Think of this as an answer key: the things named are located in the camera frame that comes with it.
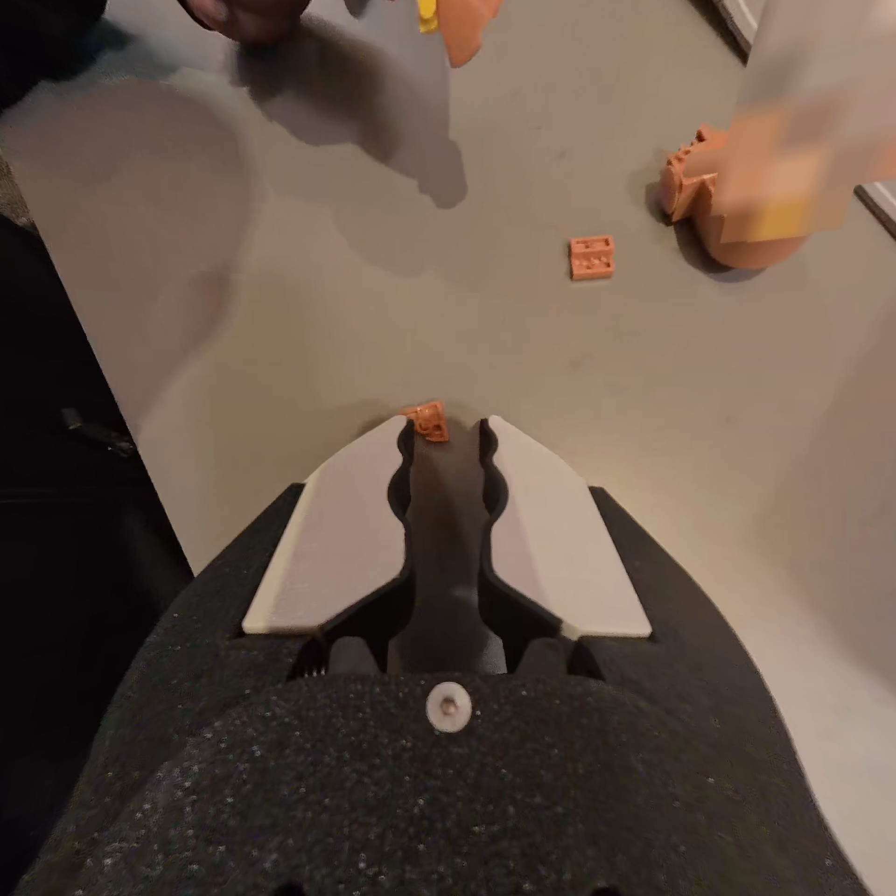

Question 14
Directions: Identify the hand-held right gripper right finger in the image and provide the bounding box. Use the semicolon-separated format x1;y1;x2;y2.
479;415;653;641

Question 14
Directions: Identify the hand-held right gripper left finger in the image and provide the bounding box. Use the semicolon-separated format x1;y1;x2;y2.
243;416;417;638

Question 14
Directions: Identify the small brown brick piece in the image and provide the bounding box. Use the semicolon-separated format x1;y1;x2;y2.
405;402;452;445

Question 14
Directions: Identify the brown curved brick piece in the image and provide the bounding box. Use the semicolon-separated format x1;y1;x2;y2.
418;0;502;68

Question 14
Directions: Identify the grey desk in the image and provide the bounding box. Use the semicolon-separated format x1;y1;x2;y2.
0;0;896;896

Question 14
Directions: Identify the person's left hand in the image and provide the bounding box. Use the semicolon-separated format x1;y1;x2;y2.
180;0;312;46

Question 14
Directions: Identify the small brown brick plate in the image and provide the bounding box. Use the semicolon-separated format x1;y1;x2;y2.
569;236;617;282

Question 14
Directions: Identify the round brown brick assembly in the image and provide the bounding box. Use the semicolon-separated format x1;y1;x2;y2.
658;126;813;271

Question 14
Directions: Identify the grey instruction booklet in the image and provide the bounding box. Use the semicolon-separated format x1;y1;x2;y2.
707;0;896;239

